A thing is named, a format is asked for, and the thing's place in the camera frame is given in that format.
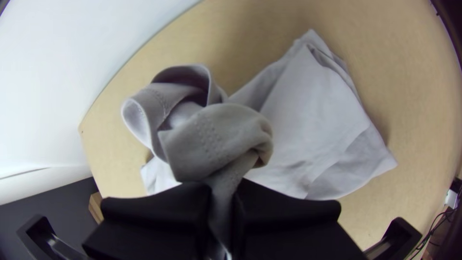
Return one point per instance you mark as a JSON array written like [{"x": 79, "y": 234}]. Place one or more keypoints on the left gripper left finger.
[{"x": 151, "y": 224}]

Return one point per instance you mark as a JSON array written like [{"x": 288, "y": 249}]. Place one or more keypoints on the white wall outlet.
[{"x": 451, "y": 198}]

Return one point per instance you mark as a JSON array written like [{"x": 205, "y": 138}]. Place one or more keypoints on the grey t-shirt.
[{"x": 310, "y": 126}]

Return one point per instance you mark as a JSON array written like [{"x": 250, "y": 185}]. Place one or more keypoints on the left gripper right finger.
[{"x": 288, "y": 227}]

